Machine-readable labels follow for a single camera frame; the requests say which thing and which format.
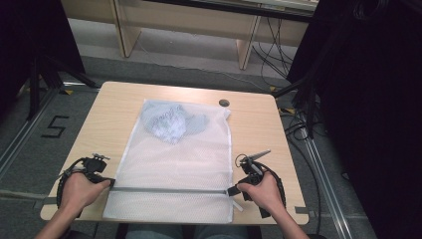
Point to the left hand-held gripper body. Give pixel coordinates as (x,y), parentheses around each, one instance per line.
(94,166)

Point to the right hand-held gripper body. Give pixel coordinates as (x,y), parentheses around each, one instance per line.
(253,171)

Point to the white mesh laundry bag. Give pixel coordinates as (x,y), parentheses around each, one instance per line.
(172,169)

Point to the person's right hand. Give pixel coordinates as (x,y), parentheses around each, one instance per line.
(265,195)

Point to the person's left hand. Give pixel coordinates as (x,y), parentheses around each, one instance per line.
(79,194)

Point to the person's legs in jeans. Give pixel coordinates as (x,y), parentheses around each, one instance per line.
(185,233)

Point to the dark round table grommet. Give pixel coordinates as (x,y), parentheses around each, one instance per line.
(224,103)

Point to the black metal stand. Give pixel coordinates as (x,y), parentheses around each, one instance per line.
(310,109)
(35,89)

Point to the grey-blue printed garment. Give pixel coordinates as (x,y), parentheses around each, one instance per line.
(169,122)

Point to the black curtain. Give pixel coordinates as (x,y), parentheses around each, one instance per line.
(33,43)
(375,116)

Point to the light wooden desk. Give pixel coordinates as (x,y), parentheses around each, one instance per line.
(185,20)

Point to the grey table edge bracket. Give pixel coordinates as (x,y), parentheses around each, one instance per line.
(303,210)
(41,203)

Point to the aluminium floor rail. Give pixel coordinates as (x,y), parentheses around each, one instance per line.
(23,132)
(326,186)

